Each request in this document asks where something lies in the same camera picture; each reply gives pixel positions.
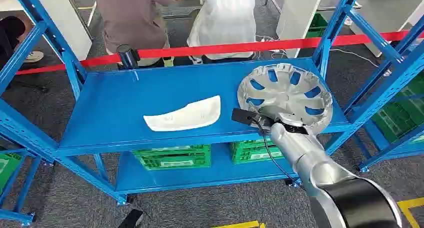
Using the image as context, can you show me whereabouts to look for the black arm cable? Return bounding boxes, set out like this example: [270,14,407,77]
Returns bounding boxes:
[251,118,307,192]

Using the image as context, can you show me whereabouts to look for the red barrier tape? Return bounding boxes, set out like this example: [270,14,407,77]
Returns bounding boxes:
[14,30,424,76]

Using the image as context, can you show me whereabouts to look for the blue metal shelving rack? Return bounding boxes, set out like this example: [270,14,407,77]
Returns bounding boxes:
[0,0,424,207]
[351,74,424,174]
[0,146,44,227]

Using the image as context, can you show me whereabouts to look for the white plastic trim part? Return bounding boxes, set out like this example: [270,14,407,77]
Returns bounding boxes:
[143,94,222,133]

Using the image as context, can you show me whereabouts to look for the white floor cable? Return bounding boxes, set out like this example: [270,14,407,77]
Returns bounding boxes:
[256,34,392,77]

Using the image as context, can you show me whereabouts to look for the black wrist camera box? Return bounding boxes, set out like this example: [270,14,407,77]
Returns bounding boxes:
[231,107,259,126]

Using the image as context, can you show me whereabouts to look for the person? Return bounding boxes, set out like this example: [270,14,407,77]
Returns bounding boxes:
[92,0,184,68]
[0,16,45,70]
[186,0,258,65]

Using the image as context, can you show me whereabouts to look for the black barrier post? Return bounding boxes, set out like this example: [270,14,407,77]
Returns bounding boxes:
[115,44,141,70]

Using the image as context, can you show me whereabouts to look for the silver wheel hubcap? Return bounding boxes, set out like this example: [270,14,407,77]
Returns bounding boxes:
[237,62,334,135]

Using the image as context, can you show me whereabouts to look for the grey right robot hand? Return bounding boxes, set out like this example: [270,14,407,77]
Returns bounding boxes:
[255,117,309,135]

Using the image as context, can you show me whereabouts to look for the white pillar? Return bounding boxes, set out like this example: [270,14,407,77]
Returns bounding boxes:
[33,0,93,61]
[275,0,324,59]

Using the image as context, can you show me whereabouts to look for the yellow floor tape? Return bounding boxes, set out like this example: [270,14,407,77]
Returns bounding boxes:
[396,197,424,228]
[211,220,266,228]

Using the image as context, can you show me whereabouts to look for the black flat floor object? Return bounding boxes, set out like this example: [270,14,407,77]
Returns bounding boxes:
[117,208,144,228]

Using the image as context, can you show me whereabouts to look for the green plastic crate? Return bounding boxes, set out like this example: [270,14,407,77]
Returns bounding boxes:
[305,12,329,39]
[230,138,286,165]
[132,144,212,172]
[370,74,424,145]
[0,152,22,194]

